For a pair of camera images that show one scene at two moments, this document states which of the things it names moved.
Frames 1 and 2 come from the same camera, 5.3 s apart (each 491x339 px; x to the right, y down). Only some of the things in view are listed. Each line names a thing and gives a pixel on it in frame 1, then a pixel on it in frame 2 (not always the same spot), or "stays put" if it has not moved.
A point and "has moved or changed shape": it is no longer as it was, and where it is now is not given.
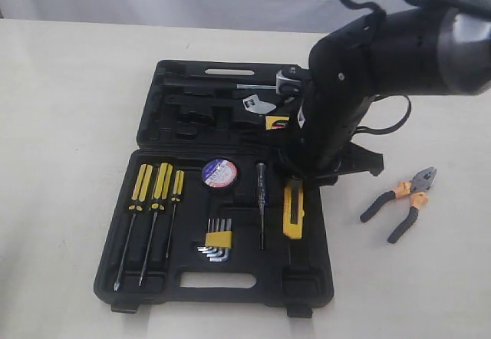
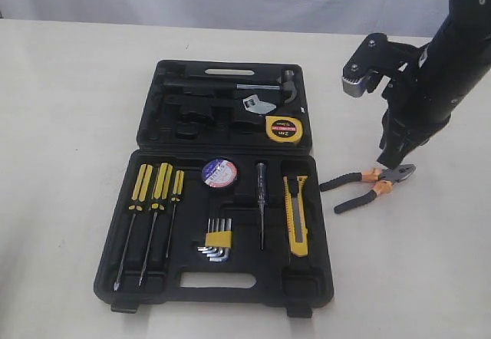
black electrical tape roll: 219,173 stays put
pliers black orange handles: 417,187 -> 386,178
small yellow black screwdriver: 177,193 stays put
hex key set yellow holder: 219,239 stays put
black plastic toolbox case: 202,212 stays put
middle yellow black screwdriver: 158,204 stays put
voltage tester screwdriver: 261,172 stays put
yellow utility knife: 293,209 has moved or changed shape
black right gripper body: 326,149 -> 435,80
